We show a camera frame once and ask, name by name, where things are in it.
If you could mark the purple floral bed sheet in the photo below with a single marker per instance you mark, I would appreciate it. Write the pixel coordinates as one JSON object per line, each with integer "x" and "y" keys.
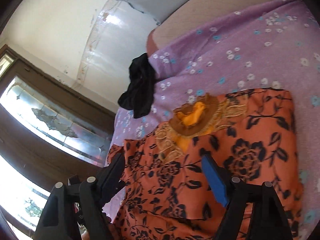
{"x": 244, "y": 89}

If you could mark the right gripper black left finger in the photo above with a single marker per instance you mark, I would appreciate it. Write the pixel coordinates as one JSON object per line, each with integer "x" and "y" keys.
{"x": 69, "y": 206}

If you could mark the beige pink mattress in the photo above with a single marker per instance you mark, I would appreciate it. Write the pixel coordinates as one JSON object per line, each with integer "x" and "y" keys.
{"x": 191, "y": 15}

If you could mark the orange black floral garment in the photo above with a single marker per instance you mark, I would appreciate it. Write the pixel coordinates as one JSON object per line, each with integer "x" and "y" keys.
{"x": 224, "y": 167}

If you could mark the black crumpled cloth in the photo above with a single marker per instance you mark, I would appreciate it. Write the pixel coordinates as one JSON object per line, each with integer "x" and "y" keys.
{"x": 139, "y": 95}

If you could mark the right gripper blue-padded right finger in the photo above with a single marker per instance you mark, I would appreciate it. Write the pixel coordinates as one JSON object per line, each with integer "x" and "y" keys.
{"x": 268, "y": 219}

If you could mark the brown wooden glass door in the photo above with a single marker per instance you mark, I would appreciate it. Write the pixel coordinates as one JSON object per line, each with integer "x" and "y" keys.
{"x": 48, "y": 133}

